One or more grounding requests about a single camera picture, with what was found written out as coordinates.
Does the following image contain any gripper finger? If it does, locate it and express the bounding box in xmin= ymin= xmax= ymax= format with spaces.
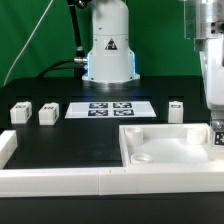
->
xmin=211 ymin=111 xmax=224 ymax=130

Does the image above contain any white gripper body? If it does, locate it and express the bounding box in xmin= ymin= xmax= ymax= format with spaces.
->
xmin=199 ymin=37 xmax=224 ymax=110

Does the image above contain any white square tabletop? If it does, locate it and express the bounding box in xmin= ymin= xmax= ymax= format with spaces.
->
xmin=119 ymin=123 xmax=224 ymax=167

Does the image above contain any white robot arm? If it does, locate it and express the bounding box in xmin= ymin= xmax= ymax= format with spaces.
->
xmin=82 ymin=0 xmax=224 ymax=132

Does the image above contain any white sheet with tags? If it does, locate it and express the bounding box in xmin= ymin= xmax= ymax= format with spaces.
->
xmin=65 ymin=101 xmax=156 ymax=119

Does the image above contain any white left fence piece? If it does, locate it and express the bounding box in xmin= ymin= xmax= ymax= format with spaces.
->
xmin=0 ymin=130 xmax=18 ymax=169

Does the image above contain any white front fence rail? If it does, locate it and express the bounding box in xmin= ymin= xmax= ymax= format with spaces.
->
xmin=0 ymin=162 xmax=224 ymax=197

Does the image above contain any black hose on stand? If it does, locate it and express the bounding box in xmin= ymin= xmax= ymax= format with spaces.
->
xmin=66 ymin=0 xmax=88 ymax=79

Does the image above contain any black thick cable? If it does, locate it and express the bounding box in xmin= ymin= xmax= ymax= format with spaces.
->
xmin=37 ymin=58 xmax=88 ymax=80

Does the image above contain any thin white cable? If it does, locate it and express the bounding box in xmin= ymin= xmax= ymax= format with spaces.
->
xmin=2 ymin=0 xmax=55 ymax=88

